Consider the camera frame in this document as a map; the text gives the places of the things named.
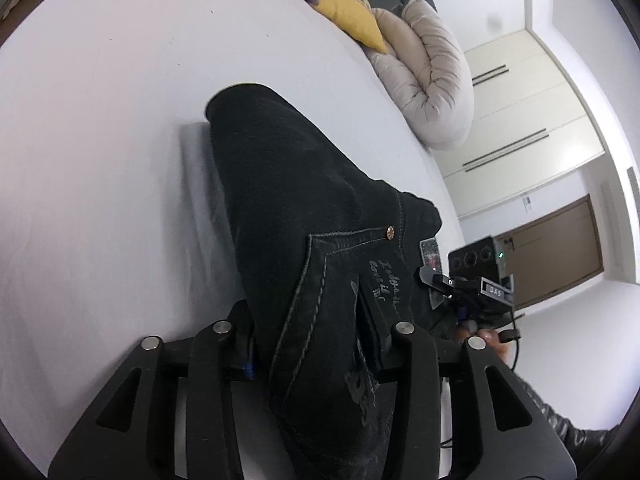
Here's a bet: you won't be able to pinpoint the brown wooden door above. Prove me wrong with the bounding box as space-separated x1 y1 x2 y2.
496 195 604 310

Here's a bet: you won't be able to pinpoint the black cable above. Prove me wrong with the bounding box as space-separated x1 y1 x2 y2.
497 309 524 373

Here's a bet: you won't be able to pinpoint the yellow patterned pillow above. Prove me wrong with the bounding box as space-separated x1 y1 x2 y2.
312 0 387 54

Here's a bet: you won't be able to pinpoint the right hand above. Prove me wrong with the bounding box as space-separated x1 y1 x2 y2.
456 322 510 364

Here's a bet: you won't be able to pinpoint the black leather sleeve forearm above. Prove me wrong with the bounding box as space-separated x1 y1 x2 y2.
518 378 620 474

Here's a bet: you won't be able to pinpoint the white wardrobe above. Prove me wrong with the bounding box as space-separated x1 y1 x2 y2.
436 29 605 218

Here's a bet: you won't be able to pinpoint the folded beige duvet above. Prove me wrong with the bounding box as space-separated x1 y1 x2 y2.
366 0 474 151

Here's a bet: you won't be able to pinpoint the black denim pants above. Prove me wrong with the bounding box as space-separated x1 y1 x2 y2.
205 84 442 479

